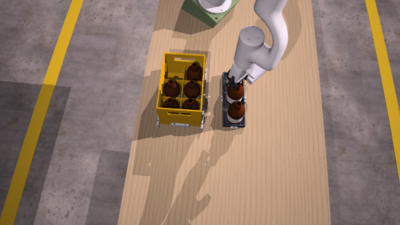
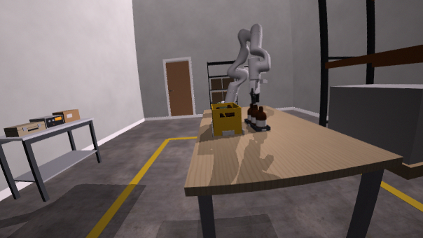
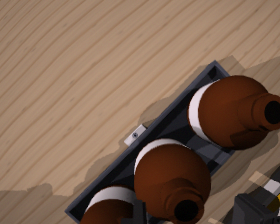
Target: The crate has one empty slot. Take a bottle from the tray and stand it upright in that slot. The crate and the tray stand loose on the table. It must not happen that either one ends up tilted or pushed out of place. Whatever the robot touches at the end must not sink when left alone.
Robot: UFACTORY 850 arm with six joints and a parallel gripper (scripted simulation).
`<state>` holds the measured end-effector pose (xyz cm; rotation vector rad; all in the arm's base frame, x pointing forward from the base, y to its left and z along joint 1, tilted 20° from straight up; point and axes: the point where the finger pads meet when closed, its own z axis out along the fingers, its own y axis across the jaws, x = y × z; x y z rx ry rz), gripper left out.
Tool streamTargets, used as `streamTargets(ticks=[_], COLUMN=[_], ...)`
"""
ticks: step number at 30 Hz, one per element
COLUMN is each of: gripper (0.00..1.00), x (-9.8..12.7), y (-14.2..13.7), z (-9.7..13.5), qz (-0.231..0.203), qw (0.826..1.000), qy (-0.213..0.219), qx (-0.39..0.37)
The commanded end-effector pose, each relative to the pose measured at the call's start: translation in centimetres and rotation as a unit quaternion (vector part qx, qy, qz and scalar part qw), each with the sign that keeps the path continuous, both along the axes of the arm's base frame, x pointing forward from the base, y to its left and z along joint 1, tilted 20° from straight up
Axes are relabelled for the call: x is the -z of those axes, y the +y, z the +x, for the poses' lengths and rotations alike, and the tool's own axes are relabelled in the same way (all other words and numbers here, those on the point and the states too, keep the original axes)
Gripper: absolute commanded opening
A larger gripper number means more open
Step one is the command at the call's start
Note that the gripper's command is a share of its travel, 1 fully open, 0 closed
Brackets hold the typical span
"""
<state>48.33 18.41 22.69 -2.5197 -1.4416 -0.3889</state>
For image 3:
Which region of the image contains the dark grey rectangular tray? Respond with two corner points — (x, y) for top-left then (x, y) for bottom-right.
(64, 60), (236, 224)

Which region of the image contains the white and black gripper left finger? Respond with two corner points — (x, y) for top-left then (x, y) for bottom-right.
(120, 200), (148, 224)

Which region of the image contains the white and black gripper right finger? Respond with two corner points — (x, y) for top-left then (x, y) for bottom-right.
(232, 193), (280, 224)

